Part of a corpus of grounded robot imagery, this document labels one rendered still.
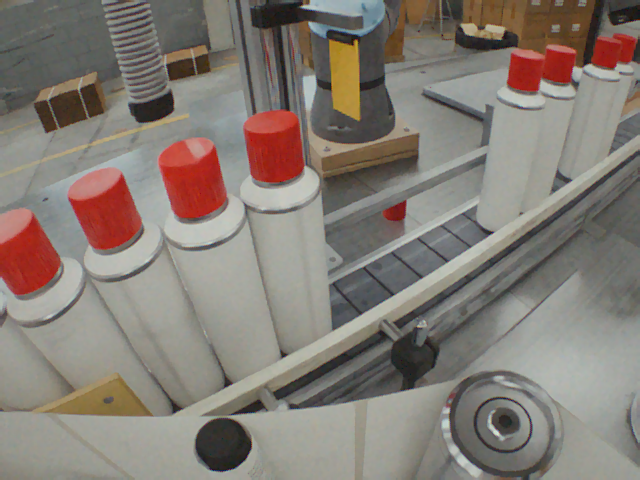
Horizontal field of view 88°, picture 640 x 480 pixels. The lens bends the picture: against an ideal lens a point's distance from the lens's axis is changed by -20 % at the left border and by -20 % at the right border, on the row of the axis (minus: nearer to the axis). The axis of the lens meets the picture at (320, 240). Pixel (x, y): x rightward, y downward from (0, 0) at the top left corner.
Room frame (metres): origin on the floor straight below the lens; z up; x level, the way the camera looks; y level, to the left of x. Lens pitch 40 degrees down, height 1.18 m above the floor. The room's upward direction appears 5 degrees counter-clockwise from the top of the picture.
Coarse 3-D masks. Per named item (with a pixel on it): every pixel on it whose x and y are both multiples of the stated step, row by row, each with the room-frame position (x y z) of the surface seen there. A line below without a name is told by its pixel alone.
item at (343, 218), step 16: (464, 160) 0.36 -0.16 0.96; (480, 160) 0.37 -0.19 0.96; (416, 176) 0.34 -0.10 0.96; (432, 176) 0.34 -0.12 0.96; (448, 176) 0.35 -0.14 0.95; (384, 192) 0.31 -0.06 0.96; (400, 192) 0.31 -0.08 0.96; (416, 192) 0.32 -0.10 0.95; (352, 208) 0.29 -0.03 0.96; (368, 208) 0.29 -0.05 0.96; (384, 208) 0.30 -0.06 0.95; (336, 224) 0.28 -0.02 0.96; (352, 224) 0.29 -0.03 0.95
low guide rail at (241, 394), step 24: (600, 168) 0.41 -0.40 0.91; (576, 192) 0.37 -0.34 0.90; (528, 216) 0.32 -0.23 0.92; (504, 240) 0.29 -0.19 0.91; (456, 264) 0.26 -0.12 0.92; (480, 264) 0.27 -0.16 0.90; (408, 288) 0.23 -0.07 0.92; (432, 288) 0.23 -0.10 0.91; (384, 312) 0.21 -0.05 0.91; (408, 312) 0.22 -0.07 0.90; (336, 336) 0.19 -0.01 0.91; (360, 336) 0.20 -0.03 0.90; (288, 360) 0.17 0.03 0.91; (312, 360) 0.17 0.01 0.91; (240, 384) 0.15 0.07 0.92; (264, 384) 0.15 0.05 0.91; (192, 408) 0.13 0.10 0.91; (216, 408) 0.13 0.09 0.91; (240, 408) 0.14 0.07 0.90
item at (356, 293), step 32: (448, 224) 0.36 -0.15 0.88; (544, 224) 0.34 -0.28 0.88; (384, 256) 0.31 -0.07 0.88; (416, 256) 0.31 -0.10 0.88; (448, 256) 0.30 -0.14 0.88; (352, 288) 0.27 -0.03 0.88; (384, 288) 0.27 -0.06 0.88; (448, 288) 0.26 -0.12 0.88; (352, 352) 0.20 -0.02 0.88; (288, 384) 0.17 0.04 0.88
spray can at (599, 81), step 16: (608, 48) 0.43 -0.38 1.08; (592, 64) 0.45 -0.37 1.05; (608, 64) 0.43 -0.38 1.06; (592, 80) 0.43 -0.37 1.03; (608, 80) 0.42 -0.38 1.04; (576, 96) 0.46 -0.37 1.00; (592, 96) 0.43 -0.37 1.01; (608, 96) 0.42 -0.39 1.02; (576, 112) 0.45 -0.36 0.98; (592, 112) 0.43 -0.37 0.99; (608, 112) 0.42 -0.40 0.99; (576, 128) 0.44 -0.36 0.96; (592, 128) 0.42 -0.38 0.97; (576, 144) 0.43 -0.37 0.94; (592, 144) 0.42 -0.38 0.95; (560, 160) 0.46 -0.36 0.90; (576, 160) 0.43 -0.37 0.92; (592, 160) 0.42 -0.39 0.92; (576, 176) 0.42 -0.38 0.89
